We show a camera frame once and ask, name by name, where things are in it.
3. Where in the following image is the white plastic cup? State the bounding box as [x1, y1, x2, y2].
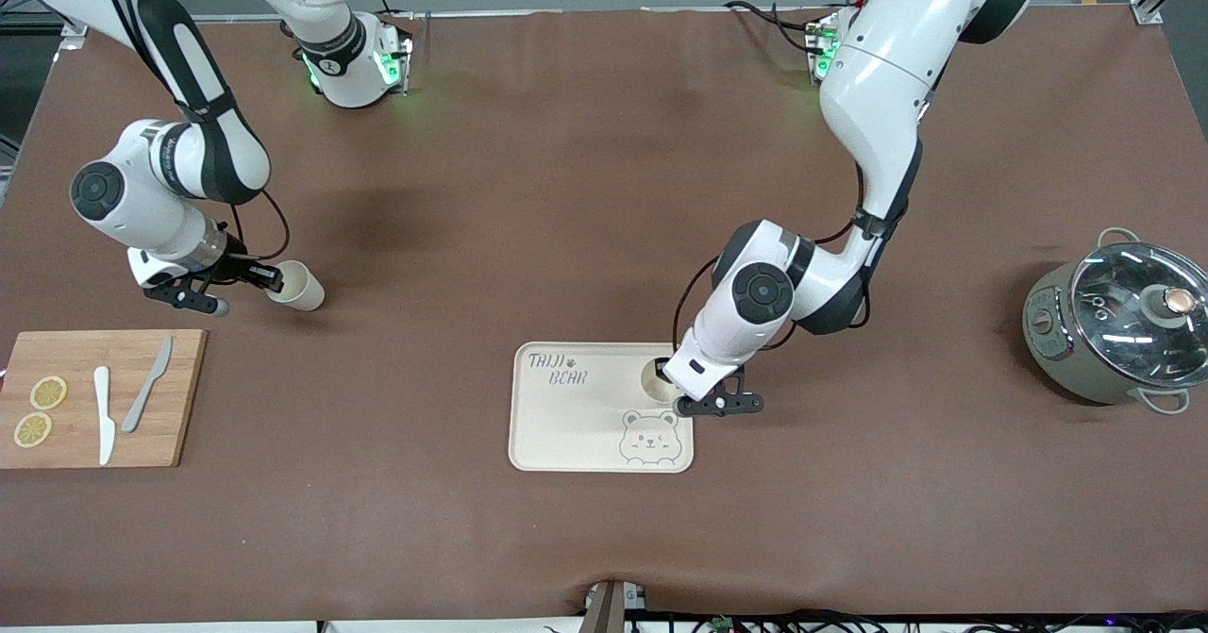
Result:
[640, 355, 684, 404]
[265, 259, 327, 312]

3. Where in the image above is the cream tray with bear print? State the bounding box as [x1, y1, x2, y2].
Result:
[508, 341, 695, 474]

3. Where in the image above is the grey plastic knife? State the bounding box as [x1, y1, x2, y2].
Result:
[121, 335, 175, 434]

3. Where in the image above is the white plastic knife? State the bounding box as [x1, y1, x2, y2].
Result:
[92, 366, 116, 466]

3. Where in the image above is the wooden cutting board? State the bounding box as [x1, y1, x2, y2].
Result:
[0, 329, 209, 470]

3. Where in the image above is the grey-green electric cooking pot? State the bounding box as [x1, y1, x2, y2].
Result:
[1022, 227, 1208, 415]

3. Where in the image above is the glass pot lid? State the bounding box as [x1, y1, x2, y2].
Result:
[1069, 242, 1208, 389]

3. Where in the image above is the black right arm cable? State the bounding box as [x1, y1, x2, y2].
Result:
[223, 188, 291, 262]

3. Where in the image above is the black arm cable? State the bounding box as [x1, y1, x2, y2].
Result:
[672, 256, 723, 351]
[223, 188, 291, 262]

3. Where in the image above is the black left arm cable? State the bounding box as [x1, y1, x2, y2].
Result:
[672, 256, 723, 351]

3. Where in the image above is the brown wooden post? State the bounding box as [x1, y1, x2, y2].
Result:
[579, 579, 629, 633]

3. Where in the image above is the black left base cable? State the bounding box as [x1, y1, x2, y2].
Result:
[722, 0, 827, 54]

